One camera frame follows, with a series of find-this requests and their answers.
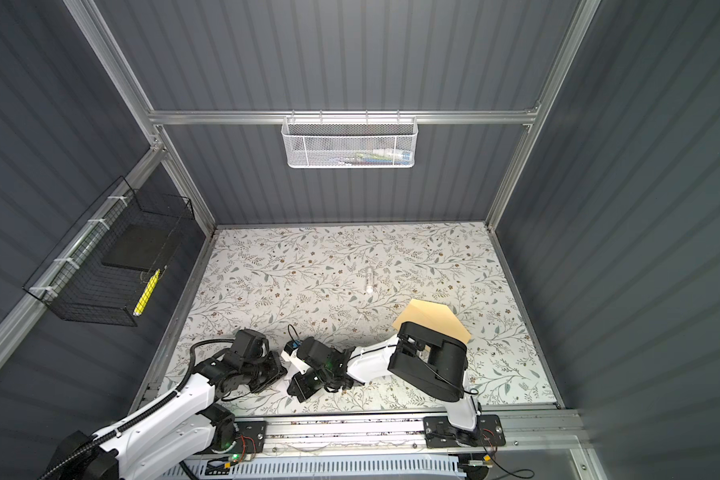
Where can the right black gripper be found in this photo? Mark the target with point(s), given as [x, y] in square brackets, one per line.
[301, 391]

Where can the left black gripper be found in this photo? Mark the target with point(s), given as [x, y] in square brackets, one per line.
[278, 371]

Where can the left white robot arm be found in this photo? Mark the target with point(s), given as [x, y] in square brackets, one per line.
[186, 420]

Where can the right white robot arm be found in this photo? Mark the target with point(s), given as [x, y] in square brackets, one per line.
[426, 359]

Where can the tan paper envelope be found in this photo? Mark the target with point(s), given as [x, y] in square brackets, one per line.
[434, 316]

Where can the floral table mat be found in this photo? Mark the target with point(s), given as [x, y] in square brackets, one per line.
[301, 282]

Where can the white glue stick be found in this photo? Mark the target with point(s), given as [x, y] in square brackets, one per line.
[370, 281]

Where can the yellow marker pen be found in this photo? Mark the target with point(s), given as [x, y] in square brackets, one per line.
[150, 287]

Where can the black foam pad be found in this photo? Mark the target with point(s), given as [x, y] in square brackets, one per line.
[142, 248]

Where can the pens in white basket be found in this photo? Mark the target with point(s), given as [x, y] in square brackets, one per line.
[387, 157]

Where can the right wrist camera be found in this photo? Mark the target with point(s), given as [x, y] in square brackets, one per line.
[289, 356]

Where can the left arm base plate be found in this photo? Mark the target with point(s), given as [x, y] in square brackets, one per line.
[246, 437]

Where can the white vented cable tray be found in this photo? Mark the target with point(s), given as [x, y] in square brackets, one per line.
[412, 466]

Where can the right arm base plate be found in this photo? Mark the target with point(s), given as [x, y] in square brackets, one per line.
[439, 433]

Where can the black wire basket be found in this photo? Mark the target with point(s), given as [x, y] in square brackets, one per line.
[109, 271]

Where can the white wire mesh basket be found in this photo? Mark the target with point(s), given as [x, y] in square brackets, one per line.
[315, 145]

